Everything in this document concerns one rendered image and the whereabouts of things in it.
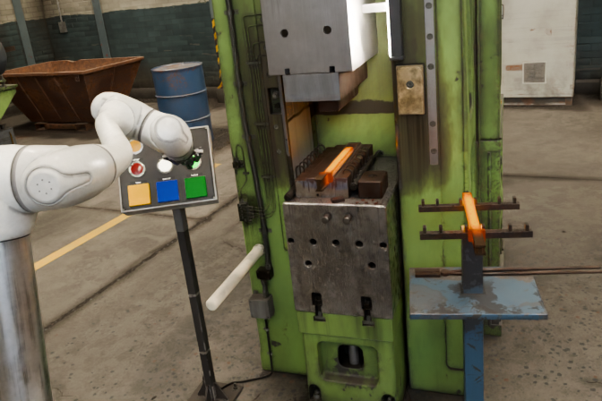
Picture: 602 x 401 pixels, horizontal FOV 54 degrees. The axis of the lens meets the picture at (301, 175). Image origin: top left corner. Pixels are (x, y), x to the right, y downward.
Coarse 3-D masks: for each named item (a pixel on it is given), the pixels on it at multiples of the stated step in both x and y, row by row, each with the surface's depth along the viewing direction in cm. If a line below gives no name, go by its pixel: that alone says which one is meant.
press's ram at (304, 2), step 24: (264, 0) 196; (288, 0) 193; (312, 0) 191; (336, 0) 188; (360, 0) 204; (264, 24) 199; (288, 24) 196; (312, 24) 194; (336, 24) 191; (360, 24) 204; (288, 48) 199; (312, 48) 196; (336, 48) 194; (360, 48) 204; (288, 72) 206; (312, 72) 199; (336, 72) 196
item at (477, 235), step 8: (464, 192) 195; (464, 200) 189; (472, 200) 188; (472, 208) 183; (472, 216) 177; (472, 224) 171; (472, 232) 166; (480, 232) 165; (472, 240) 166; (480, 240) 160; (480, 248) 158
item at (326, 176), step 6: (342, 150) 235; (348, 150) 234; (342, 156) 228; (336, 162) 221; (330, 168) 215; (336, 168) 217; (324, 174) 206; (330, 174) 208; (318, 180) 201; (324, 180) 207; (330, 180) 209; (318, 186) 202; (324, 186) 205
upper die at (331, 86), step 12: (348, 72) 209; (360, 72) 225; (288, 84) 203; (300, 84) 202; (312, 84) 201; (324, 84) 199; (336, 84) 198; (348, 84) 209; (288, 96) 205; (300, 96) 203; (312, 96) 202; (324, 96) 201; (336, 96) 199
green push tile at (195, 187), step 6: (186, 180) 211; (192, 180) 211; (198, 180) 211; (204, 180) 211; (186, 186) 210; (192, 186) 210; (198, 186) 210; (204, 186) 210; (186, 192) 210; (192, 192) 210; (198, 192) 210; (204, 192) 210; (186, 198) 209; (192, 198) 210
